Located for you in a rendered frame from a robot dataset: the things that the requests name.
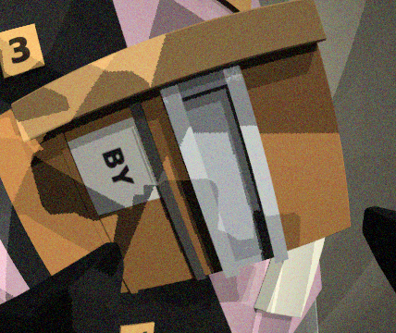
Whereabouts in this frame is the white paper ticket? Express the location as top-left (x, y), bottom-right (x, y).
top-left (68, 117), bottom-right (162, 215)

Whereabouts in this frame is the tan letter tile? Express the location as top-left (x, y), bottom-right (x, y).
top-left (0, 23), bottom-right (45, 80)
top-left (119, 322), bottom-right (155, 333)

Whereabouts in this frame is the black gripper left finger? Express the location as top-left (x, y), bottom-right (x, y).
top-left (0, 241), bottom-right (124, 333)

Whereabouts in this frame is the tan flat board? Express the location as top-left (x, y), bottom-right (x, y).
top-left (217, 0), bottom-right (251, 12)

